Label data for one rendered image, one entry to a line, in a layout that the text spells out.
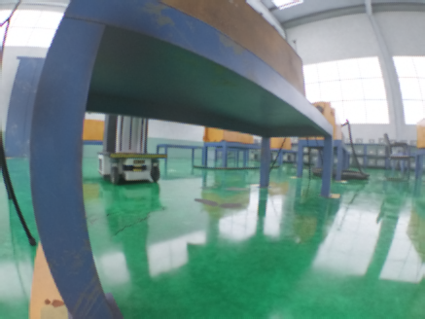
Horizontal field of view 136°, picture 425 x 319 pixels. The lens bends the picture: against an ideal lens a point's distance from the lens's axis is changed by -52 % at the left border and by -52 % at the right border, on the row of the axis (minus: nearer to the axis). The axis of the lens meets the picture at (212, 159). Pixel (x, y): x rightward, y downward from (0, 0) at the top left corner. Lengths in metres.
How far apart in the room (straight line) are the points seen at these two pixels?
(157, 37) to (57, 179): 0.27
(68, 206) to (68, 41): 0.23
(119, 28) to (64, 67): 0.11
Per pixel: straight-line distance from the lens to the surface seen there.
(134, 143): 2.22
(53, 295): 0.53
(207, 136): 4.77
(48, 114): 0.27
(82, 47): 0.30
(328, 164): 1.67
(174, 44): 0.36
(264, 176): 1.92
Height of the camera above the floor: 0.33
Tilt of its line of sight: 2 degrees down
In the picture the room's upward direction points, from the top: 2 degrees clockwise
